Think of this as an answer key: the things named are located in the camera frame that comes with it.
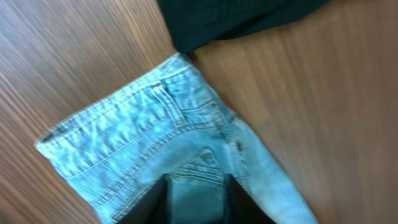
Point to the folded black garment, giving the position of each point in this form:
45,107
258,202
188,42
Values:
195,23

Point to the light blue denim shorts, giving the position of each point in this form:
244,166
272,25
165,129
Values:
168,121

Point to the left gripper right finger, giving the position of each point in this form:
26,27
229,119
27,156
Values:
239,207

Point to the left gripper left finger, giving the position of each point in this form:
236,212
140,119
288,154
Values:
154,207

